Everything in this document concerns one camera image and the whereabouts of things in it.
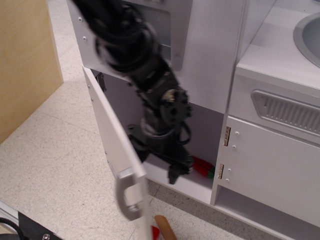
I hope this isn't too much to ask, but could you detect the upper brass hinge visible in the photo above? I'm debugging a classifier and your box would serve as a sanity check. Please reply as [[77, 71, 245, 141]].
[[223, 126, 231, 147]]

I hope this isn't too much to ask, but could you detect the silver vent panel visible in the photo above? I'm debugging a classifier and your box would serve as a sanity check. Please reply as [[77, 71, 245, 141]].
[[250, 89, 320, 136]]

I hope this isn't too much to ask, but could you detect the brass hinge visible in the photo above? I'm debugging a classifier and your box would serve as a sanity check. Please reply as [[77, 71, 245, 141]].
[[217, 163, 224, 179], [223, 126, 231, 147]]

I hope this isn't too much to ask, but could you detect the wooden side panel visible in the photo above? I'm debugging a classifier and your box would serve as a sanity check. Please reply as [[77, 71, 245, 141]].
[[0, 0, 63, 142]]

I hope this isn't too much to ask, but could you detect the lower brass hinge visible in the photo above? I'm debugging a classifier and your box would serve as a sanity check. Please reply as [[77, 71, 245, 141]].
[[217, 163, 224, 179]]

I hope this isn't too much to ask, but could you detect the silver fridge door handle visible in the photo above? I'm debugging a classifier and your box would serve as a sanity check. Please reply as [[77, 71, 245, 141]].
[[115, 167, 144, 221]]

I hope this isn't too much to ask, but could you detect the silver ice dispenser recess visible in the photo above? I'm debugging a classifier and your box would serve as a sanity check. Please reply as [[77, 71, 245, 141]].
[[127, 0, 193, 71]]

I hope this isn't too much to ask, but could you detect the red toy strawberry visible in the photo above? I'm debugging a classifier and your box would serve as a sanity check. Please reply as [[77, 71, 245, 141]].
[[151, 225, 160, 240]]

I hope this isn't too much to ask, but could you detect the aluminium frame rail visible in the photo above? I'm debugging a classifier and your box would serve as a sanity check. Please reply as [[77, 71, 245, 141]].
[[0, 201, 19, 226]]

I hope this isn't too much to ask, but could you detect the red green toy in fridge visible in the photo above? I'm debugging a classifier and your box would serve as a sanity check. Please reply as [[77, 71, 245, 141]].
[[192, 156, 216, 179]]

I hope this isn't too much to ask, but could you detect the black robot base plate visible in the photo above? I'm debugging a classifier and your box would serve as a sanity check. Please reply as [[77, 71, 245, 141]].
[[18, 212, 63, 240]]

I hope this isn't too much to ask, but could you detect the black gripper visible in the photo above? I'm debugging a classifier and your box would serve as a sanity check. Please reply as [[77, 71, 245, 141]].
[[127, 123, 194, 185]]

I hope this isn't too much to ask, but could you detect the white fridge door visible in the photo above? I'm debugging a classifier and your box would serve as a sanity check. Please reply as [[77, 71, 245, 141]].
[[82, 67, 153, 240], [66, 0, 247, 116]]

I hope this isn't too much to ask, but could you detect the white toy kitchen cabinet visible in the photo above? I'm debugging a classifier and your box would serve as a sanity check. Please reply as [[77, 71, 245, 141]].
[[210, 0, 320, 240]]

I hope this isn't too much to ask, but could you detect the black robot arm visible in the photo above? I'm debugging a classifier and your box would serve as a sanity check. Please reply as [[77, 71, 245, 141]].
[[75, 0, 194, 185]]

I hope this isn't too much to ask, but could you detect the silver sink basin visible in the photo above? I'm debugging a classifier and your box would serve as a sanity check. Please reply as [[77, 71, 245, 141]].
[[293, 12, 320, 68]]

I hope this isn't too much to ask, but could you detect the wooden spatula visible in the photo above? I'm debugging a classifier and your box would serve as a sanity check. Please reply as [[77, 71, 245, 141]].
[[154, 215, 178, 240]]

